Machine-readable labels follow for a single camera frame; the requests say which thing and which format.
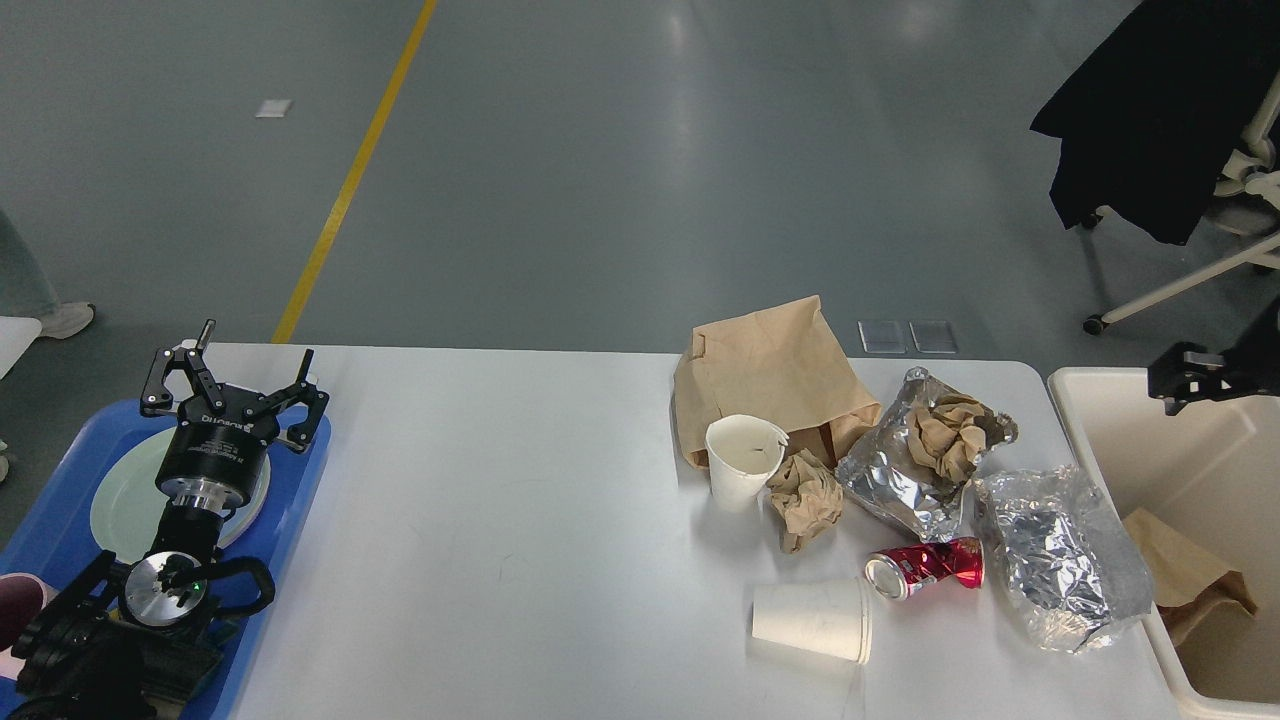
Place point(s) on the upright white paper cup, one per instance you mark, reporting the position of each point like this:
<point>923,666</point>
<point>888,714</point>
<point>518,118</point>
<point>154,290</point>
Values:
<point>744,452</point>

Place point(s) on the white office chair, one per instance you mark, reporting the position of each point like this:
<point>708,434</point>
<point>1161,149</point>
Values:
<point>1244,203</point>

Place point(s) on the beige plastic bin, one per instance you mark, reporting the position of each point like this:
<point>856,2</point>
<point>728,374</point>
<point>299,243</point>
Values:
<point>1210,473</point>

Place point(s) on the mint green plate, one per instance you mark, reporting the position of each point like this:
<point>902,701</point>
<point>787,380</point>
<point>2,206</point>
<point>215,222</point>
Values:
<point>128,505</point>

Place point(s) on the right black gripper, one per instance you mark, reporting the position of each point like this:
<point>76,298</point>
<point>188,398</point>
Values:
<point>1188,373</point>

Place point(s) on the crumpled large brown paper bag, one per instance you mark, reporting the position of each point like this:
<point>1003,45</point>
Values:
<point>782,364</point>

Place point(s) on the silver foil bag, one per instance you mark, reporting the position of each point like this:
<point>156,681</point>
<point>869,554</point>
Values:
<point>880,475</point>

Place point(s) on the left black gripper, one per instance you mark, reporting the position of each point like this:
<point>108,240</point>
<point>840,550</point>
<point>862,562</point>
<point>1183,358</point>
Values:
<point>215,452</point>

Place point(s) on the lying white paper cup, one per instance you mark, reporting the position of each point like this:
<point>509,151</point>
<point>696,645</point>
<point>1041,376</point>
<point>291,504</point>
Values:
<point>830,618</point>

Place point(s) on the person's white shoe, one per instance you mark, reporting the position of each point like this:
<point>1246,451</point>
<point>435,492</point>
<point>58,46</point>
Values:
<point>66,320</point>

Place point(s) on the person's grey trouser leg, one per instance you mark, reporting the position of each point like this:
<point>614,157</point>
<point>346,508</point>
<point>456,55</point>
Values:
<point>25,289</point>

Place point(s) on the floor outlet plate right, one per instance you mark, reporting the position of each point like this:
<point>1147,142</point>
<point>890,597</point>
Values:
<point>933,337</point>

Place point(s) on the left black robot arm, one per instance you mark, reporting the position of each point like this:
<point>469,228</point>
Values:
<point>145,638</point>

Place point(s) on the floor outlet plate left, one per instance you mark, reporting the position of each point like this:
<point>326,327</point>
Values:
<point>882,337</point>

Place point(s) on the crushed red soda can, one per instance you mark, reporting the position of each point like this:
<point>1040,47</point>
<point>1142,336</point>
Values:
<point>899,573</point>

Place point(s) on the brown paper in foil bag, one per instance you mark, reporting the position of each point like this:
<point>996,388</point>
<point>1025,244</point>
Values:
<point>950,436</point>

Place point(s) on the crumpled brown paper ball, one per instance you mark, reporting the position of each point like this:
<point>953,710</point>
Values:
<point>808,498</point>

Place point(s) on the blue plastic tray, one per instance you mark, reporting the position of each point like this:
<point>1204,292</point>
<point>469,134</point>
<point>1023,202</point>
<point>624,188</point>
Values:
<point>55,543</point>

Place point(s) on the floor outlet plate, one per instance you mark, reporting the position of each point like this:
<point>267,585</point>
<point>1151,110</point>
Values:
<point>882,337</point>
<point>933,337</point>

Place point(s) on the pink ribbed mug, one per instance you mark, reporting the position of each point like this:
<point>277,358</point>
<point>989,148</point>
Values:
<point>23,597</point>

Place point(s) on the black jacket on chair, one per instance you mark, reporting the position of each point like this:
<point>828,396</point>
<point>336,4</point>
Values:
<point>1150,118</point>

